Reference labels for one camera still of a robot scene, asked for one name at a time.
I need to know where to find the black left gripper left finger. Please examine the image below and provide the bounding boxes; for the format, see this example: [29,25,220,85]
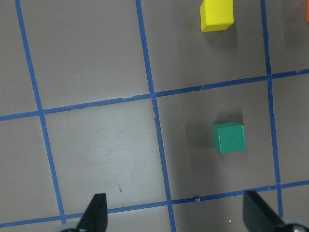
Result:
[76,193,108,232]

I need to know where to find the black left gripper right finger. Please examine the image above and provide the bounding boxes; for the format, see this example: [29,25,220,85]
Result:
[242,191,286,232]

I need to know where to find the green wooden block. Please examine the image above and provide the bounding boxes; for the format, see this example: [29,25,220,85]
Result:
[212,122,246,154]

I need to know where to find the yellow wooden block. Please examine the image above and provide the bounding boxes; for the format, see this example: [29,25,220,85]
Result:
[200,0,234,32]

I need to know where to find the orange wooden block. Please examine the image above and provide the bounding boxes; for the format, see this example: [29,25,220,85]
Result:
[306,0,309,23]

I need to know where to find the brown paper table mat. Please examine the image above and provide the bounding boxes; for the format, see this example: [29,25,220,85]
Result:
[0,0,309,232]

